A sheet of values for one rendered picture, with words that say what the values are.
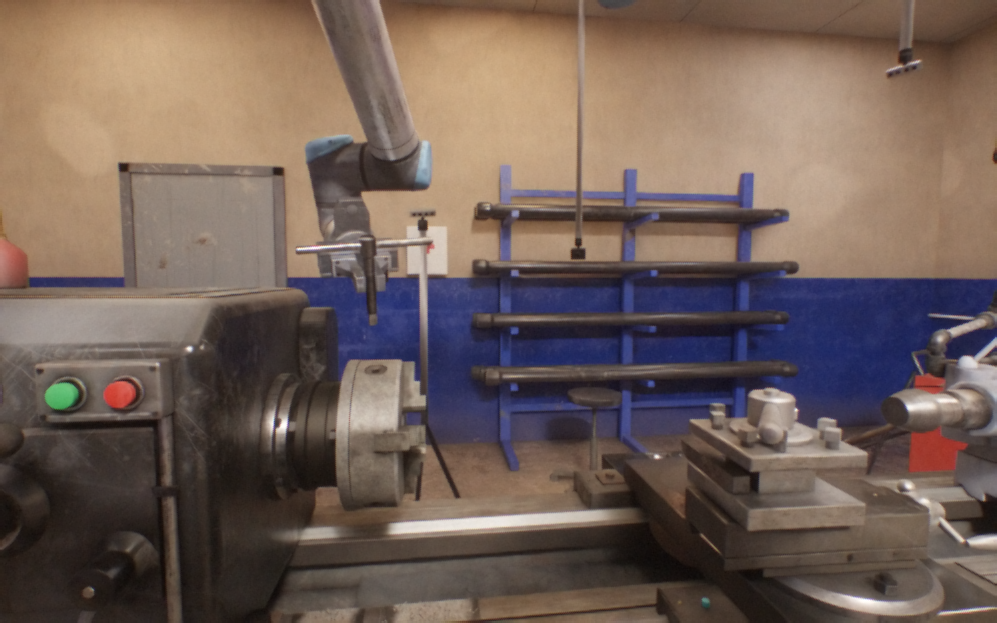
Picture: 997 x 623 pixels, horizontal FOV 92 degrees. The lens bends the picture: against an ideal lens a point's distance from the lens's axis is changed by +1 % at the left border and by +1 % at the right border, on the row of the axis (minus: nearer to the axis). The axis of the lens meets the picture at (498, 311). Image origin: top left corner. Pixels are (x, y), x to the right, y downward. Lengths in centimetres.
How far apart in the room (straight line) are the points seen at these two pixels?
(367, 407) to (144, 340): 30
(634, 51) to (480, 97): 131
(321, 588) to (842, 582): 93
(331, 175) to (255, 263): 309
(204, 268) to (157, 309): 345
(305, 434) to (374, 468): 12
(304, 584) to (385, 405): 54
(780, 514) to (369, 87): 82
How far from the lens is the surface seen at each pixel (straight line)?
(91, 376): 68
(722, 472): 79
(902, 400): 128
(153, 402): 66
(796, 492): 83
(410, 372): 94
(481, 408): 402
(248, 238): 406
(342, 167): 97
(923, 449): 385
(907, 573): 96
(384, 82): 82
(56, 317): 77
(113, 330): 72
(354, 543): 111
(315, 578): 120
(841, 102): 539
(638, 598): 96
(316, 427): 83
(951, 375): 154
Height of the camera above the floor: 136
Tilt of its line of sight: 4 degrees down
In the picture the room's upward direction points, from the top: straight up
